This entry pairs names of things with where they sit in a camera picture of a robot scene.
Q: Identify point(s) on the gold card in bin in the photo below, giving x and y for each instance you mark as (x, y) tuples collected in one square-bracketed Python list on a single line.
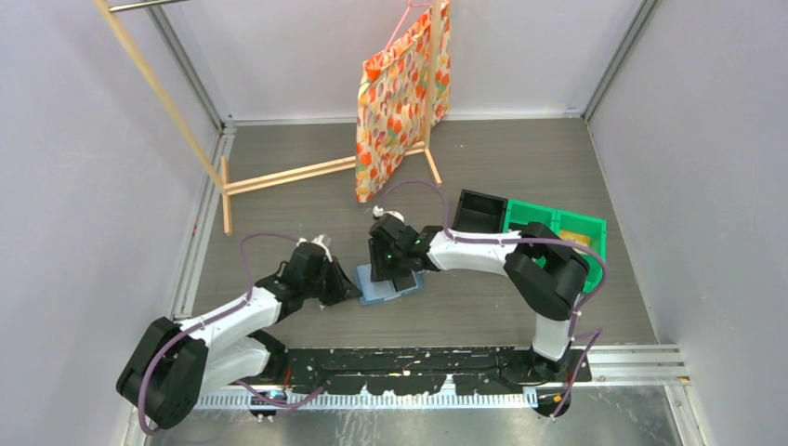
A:
[(577, 238)]

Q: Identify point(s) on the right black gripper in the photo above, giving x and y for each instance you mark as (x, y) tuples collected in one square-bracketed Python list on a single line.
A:
[(380, 270)]

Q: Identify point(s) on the green plastic bin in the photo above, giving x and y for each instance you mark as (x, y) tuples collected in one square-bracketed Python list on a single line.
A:
[(519, 213)]

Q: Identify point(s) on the aluminium frame rail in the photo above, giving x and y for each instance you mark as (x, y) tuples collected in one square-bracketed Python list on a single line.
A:
[(609, 365)]

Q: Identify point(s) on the pink clothes hanger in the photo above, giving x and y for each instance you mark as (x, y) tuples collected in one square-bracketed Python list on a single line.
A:
[(411, 13)]

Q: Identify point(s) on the wooden clothes rack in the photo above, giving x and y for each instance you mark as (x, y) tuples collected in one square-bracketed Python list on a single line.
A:
[(219, 174)]

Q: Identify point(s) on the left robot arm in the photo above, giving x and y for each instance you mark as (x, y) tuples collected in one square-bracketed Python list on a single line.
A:
[(177, 362)]

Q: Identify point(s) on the black plastic bin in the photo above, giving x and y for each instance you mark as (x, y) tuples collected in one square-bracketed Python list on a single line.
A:
[(479, 212)]

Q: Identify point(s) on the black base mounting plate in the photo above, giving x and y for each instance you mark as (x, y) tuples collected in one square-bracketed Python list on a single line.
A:
[(416, 371)]

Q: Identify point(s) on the floral orange fabric bag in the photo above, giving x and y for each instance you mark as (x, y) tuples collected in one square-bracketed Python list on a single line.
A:
[(404, 92)]

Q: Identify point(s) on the dark credit card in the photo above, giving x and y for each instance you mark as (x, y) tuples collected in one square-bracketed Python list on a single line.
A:
[(404, 283)]

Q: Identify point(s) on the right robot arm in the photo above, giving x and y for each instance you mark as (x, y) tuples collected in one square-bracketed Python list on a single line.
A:
[(547, 271)]

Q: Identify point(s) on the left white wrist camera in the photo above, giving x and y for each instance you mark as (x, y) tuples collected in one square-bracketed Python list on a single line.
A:
[(322, 240)]

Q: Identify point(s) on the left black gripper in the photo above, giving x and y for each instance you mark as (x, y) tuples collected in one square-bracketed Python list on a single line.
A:
[(345, 292)]

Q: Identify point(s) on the blue leather card holder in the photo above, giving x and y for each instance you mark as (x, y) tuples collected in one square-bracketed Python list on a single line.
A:
[(373, 293)]

